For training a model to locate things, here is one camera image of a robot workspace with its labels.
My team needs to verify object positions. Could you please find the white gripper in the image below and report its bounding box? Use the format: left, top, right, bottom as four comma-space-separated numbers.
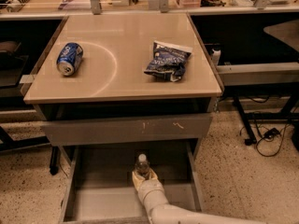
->
132, 168, 166, 211

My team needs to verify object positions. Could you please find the clear plastic water bottle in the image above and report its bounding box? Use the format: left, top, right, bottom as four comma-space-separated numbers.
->
135, 154, 150, 179

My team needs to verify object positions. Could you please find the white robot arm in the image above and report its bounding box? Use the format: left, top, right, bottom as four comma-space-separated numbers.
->
132, 169, 267, 224

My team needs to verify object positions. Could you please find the open grey middle drawer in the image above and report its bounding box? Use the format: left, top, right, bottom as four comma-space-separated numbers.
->
59, 140, 204, 224

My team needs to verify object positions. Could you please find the grey top drawer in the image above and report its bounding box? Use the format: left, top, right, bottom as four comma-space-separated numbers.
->
42, 113, 212, 146

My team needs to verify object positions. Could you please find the grey drawer cabinet beige top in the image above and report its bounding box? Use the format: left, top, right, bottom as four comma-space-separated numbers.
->
20, 12, 224, 161

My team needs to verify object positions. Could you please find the black desk leg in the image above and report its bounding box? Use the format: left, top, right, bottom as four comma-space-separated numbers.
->
233, 96, 257, 146

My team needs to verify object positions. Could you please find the blue crumpled chip bag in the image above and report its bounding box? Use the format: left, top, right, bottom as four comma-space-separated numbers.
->
144, 41, 192, 82

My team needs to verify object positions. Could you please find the blue Pepsi soda can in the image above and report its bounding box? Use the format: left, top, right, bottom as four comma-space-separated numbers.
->
56, 42, 83, 77

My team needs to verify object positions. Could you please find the black coiled spring tool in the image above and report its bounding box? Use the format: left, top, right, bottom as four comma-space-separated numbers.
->
7, 0, 30, 12

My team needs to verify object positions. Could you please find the black power adapter with cables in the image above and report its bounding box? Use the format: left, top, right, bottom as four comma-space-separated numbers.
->
238, 121, 289, 158

